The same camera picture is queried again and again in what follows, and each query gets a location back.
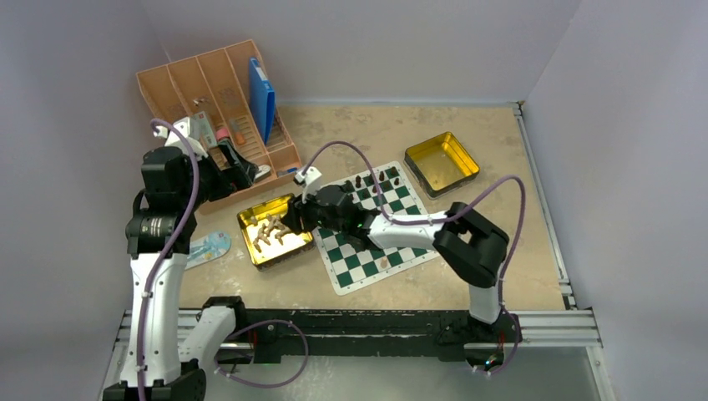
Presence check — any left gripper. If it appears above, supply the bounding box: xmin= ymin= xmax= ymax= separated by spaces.
xmin=179 ymin=139 xmax=256 ymax=211

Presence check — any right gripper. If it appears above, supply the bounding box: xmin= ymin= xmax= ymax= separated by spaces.
xmin=282 ymin=183 xmax=346 ymax=236

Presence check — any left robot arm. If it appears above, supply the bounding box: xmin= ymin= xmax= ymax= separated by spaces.
xmin=103 ymin=137 xmax=249 ymax=400

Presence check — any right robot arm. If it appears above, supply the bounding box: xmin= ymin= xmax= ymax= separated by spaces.
xmin=281 ymin=185 xmax=525 ymax=343

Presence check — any gold tin with pieces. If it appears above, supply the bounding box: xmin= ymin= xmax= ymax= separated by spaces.
xmin=237 ymin=194 xmax=315 ymax=272

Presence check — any green white chess board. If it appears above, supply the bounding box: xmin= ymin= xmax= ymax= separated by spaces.
xmin=312 ymin=161 xmax=439 ymax=296

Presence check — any pink cap bottle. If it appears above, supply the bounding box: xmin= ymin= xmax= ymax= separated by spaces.
xmin=215 ymin=127 xmax=230 ymax=141

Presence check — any white stapler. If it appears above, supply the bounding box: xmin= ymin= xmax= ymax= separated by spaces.
xmin=253 ymin=165 xmax=271 ymax=184

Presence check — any grey green box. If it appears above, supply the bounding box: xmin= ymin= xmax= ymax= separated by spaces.
xmin=194 ymin=111 xmax=218 ymax=149

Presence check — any blue folder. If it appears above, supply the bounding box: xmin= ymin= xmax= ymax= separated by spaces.
xmin=249 ymin=57 xmax=276 ymax=145

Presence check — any pink desk organizer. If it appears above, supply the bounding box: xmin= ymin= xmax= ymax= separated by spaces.
xmin=136 ymin=39 xmax=303 ymax=215

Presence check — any blue round card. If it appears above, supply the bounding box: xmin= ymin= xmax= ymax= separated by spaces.
xmin=185 ymin=231 xmax=232 ymax=270

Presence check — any empty gold tin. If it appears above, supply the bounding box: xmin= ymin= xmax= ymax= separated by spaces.
xmin=404 ymin=131 xmax=481 ymax=200

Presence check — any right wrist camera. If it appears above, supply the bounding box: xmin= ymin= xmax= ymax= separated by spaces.
xmin=294 ymin=166 xmax=322 ymax=204

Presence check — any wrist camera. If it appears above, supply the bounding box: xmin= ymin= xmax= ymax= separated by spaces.
xmin=294 ymin=166 xmax=322 ymax=204
xmin=149 ymin=117 xmax=209 ymax=161

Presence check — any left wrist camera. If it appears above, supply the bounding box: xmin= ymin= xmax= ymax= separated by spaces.
xmin=149 ymin=117 xmax=209 ymax=161

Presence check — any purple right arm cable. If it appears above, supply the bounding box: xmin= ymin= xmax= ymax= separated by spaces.
xmin=301 ymin=140 xmax=527 ymax=378

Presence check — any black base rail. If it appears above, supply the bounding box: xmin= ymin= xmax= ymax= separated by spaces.
xmin=219 ymin=297 xmax=601 ymax=369

